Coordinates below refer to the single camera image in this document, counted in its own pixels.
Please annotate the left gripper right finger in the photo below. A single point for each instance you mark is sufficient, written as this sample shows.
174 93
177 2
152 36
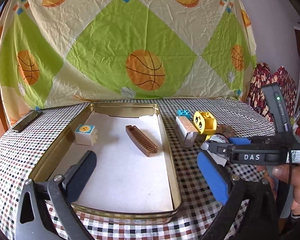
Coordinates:
215 175

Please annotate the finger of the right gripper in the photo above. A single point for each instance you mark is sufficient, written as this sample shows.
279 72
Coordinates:
239 141
217 148

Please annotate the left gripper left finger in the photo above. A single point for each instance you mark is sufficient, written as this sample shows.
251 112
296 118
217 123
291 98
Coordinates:
77 176

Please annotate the white sun picture block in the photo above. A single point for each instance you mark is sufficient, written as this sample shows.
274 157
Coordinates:
86 135

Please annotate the blue toy brick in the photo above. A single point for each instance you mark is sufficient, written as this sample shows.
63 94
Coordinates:
184 112

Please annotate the brown plastic comb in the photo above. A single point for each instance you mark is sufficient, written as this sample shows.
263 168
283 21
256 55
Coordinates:
141 141

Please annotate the person right hand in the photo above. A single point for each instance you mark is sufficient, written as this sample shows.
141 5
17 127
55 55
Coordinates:
281 172

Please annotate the patterned tape roll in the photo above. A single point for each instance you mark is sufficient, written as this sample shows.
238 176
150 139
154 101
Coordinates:
218 138

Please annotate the small brown wooden box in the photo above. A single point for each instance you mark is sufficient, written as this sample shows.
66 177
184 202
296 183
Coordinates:
225 130

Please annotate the yellow face toy block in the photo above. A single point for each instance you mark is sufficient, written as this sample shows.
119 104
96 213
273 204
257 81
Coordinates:
205 122

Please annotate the cork topped white block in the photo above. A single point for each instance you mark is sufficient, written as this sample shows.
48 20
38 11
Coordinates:
185 131

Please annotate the gold metal tin tray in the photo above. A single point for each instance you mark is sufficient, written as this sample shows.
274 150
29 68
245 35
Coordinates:
126 187

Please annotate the red patterned cushion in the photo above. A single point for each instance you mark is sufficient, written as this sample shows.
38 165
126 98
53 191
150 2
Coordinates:
261 77

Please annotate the black smartphone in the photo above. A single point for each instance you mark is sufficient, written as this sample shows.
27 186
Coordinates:
22 124

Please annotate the basketball pattern bed sheet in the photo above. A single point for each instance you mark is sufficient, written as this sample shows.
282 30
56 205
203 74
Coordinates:
61 52

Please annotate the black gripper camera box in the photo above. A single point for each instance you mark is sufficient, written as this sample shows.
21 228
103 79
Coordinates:
277 108

